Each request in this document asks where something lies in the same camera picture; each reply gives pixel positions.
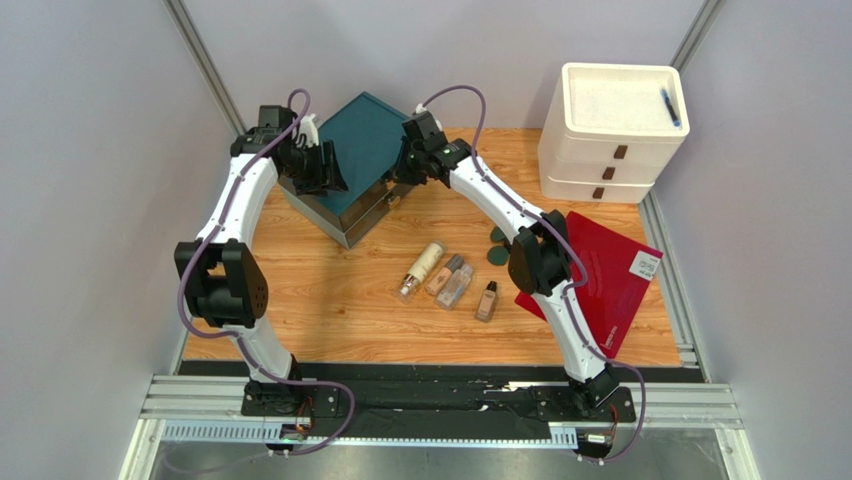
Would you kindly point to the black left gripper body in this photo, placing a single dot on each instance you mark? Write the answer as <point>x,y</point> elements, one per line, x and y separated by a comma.
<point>305,168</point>

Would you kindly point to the teal drawer organizer box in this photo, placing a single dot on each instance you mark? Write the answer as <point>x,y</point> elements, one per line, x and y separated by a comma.
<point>367,134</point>

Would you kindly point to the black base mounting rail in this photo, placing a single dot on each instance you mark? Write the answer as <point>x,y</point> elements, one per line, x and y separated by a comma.
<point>440,402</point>

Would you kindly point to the beige foundation bottle black cap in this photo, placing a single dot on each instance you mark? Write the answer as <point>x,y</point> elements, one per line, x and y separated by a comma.
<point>487,303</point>

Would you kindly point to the green round compact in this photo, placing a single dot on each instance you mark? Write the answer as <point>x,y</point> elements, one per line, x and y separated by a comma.
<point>498,255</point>
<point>497,236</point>

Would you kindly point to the clear glass foundation bottle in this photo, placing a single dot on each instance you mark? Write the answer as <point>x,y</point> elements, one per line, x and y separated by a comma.
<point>455,287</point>

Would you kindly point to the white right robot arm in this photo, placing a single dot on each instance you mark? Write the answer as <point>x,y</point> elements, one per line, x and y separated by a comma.
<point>541,259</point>

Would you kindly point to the green round compact lower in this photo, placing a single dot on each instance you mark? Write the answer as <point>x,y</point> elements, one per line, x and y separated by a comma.
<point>498,255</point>

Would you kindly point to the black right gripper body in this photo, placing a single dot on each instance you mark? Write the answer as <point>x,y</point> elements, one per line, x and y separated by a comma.
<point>406,166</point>

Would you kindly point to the green round compact upper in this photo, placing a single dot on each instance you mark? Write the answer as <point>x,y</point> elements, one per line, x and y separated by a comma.
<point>497,236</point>

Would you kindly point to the beige tube grey cap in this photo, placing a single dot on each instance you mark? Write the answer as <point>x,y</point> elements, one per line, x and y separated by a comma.
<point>442,277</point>

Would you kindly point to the white three-drawer cabinet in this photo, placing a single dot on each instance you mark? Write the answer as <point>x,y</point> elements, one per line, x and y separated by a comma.
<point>608,136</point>

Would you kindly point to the cream white pump bottle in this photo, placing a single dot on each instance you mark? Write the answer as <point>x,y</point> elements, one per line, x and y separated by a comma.
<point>420,269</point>

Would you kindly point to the blue pen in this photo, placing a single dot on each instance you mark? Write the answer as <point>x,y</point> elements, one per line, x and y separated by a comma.
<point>675,119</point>

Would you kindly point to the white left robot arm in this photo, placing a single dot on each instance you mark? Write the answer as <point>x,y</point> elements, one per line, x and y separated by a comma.
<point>222,291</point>

